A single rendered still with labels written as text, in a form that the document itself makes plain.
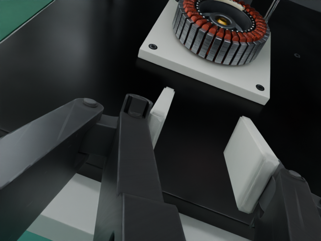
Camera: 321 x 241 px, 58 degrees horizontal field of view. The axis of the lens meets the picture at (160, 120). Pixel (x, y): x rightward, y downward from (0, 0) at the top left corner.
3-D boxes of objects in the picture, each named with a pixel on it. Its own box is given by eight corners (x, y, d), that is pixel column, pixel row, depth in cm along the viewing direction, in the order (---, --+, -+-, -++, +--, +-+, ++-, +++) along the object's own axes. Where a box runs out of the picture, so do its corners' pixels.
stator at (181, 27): (254, 81, 32) (272, 54, 30) (160, 45, 32) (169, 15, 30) (258, 33, 40) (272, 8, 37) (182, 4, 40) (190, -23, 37)
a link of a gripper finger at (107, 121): (126, 172, 12) (58, 145, 12) (146, 133, 17) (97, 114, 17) (138, 139, 11) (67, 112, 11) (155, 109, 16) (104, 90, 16)
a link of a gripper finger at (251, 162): (265, 155, 13) (281, 161, 13) (240, 114, 19) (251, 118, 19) (236, 210, 14) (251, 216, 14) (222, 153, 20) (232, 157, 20)
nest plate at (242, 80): (264, 105, 32) (270, 98, 31) (137, 57, 32) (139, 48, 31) (266, 38, 42) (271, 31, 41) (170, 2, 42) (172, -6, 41)
